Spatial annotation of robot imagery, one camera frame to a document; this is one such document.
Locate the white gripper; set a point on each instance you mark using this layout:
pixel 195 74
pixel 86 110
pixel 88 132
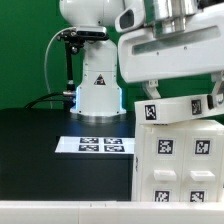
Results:
pixel 162 40

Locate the white cabinet top tray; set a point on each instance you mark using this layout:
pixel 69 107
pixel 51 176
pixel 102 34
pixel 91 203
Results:
pixel 178 109

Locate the white cabinet body box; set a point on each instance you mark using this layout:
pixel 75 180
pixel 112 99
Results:
pixel 139 151

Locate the white door with knob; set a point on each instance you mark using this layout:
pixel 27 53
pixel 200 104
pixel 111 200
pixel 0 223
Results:
pixel 202 179

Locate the small white cabinet door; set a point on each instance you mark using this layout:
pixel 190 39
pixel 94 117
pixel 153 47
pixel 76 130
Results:
pixel 162 164

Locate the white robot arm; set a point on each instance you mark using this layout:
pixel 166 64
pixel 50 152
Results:
pixel 99 95

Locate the white fiducial marker sheet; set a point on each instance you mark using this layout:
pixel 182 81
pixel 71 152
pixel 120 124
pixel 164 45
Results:
pixel 99 145

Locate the black camera stand pole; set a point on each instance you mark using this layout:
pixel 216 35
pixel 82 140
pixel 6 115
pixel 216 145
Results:
pixel 71 88

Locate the black camera on stand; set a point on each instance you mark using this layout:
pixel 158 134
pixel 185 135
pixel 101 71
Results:
pixel 97 33

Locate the white front border wall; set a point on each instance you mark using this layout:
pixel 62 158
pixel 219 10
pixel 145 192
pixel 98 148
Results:
pixel 43 212

